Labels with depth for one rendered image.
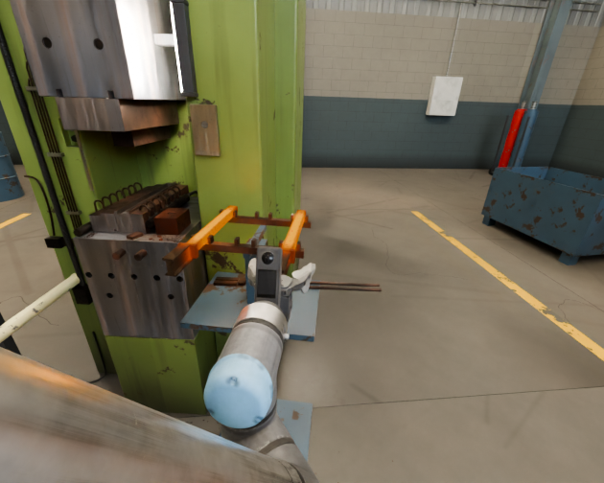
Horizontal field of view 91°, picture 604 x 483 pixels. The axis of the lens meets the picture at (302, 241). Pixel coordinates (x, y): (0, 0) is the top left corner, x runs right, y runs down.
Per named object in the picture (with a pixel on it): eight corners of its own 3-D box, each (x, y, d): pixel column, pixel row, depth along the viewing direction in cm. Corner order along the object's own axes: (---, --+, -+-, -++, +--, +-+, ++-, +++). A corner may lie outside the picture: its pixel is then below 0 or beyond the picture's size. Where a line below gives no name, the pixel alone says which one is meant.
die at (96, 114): (125, 131, 95) (118, 99, 91) (63, 129, 95) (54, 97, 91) (179, 123, 133) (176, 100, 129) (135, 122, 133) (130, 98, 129)
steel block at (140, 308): (194, 340, 123) (178, 242, 104) (104, 335, 124) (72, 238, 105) (229, 270, 174) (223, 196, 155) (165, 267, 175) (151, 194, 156)
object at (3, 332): (-12, 357, 96) (-18, 345, 94) (-28, 356, 97) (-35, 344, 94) (83, 283, 136) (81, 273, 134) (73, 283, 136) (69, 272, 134)
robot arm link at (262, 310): (229, 314, 48) (288, 320, 47) (238, 297, 53) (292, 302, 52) (233, 356, 52) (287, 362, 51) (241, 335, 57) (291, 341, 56)
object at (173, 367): (206, 415, 143) (194, 340, 123) (127, 410, 144) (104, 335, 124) (235, 333, 194) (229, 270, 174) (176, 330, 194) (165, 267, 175)
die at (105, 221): (146, 234, 110) (142, 212, 106) (93, 231, 110) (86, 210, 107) (190, 200, 148) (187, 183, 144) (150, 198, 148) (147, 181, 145)
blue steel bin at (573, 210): (632, 261, 304) (671, 193, 273) (569, 267, 288) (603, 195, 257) (528, 219, 411) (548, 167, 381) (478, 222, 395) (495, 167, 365)
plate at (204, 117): (220, 155, 109) (215, 104, 102) (195, 155, 109) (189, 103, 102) (220, 155, 111) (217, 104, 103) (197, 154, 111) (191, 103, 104)
